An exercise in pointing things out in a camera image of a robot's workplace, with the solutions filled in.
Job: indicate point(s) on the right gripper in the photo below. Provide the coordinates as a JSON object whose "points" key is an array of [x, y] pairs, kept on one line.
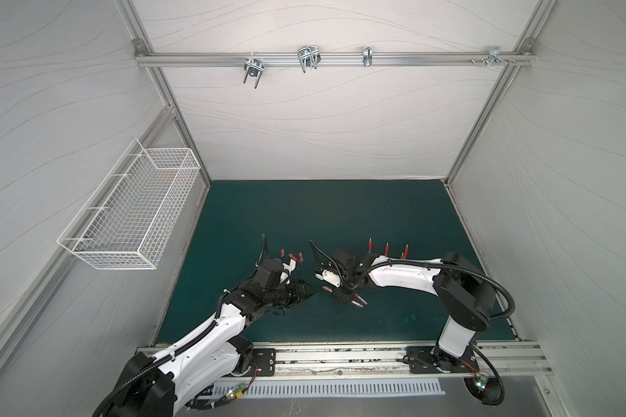
{"points": [[342, 287]]}

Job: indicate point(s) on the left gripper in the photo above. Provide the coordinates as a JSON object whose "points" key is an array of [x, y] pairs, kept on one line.
{"points": [[290, 293]]}

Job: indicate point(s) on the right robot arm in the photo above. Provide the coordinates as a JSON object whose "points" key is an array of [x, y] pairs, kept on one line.
{"points": [[472, 299]]}

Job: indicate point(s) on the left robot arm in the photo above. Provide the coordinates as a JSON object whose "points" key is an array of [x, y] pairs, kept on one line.
{"points": [[166, 382]]}

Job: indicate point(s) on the green table mat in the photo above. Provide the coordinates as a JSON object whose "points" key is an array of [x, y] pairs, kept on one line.
{"points": [[294, 215]]}

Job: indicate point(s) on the metal u-bolt clamp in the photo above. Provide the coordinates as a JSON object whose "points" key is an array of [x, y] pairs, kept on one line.
{"points": [[253, 68], [309, 57]]}

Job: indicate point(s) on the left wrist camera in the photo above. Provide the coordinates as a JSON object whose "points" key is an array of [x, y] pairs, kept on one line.
{"points": [[287, 270]]}

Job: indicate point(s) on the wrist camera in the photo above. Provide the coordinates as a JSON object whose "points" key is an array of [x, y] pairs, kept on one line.
{"points": [[329, 277], [287, 270]]}

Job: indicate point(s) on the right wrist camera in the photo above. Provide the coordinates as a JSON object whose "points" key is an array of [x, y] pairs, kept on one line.
{"points": [[329, 277]]}

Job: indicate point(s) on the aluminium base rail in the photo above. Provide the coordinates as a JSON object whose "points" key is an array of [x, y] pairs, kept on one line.
{"points": [[384, 360]]}

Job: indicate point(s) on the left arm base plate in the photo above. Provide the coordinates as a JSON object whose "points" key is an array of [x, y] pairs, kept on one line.
{"points": [[258, 362]]}

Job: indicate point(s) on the white slotted cable duct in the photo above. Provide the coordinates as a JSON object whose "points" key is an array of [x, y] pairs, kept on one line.
{"points": [[367, 388]]}

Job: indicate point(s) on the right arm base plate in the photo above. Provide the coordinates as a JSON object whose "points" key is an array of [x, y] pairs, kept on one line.
{"points": [[430, 359]]}

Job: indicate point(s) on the white wire basket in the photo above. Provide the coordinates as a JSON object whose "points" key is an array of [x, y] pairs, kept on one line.
{"points": [[127, 221]]}

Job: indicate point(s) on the metal bracket clamp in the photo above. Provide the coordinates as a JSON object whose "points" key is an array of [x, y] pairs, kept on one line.
{"points": [[367, 56]]}

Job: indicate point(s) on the metal corner bracket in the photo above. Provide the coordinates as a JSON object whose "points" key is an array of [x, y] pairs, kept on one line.
{"points": [[494, 58]]}

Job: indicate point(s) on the aluminium cross rail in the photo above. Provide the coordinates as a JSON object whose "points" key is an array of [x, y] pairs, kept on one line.
{"points": [[328, 59]]}

